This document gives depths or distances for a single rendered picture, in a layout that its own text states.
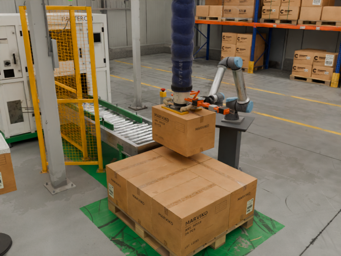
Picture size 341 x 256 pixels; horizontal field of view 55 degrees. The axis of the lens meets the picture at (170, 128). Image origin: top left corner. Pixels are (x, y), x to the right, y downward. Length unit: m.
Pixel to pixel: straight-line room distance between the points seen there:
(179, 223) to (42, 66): 2.20
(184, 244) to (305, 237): 1.30
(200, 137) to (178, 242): 1.10
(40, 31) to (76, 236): 2.11
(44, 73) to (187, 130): 1.67
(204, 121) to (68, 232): 1.76
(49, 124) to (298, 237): 2.89
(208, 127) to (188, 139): 0.29
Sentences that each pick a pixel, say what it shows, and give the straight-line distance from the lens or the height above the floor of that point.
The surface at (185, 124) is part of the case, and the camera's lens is 3.22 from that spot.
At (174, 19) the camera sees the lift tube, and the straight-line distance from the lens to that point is 3.31.
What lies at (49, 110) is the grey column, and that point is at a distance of 3.92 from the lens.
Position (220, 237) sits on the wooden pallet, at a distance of 3.24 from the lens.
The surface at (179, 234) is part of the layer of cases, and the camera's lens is 2.79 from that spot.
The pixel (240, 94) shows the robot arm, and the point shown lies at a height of 1.14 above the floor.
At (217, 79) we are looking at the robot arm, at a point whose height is 1.35.
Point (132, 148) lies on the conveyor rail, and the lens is 3.86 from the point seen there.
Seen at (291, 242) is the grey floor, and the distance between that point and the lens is 3.52.
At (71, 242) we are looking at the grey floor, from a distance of 3.43.
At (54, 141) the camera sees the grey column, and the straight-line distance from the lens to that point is 4.04.
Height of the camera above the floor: 2.12
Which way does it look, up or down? 21 degrees down
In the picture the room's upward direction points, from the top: straight up
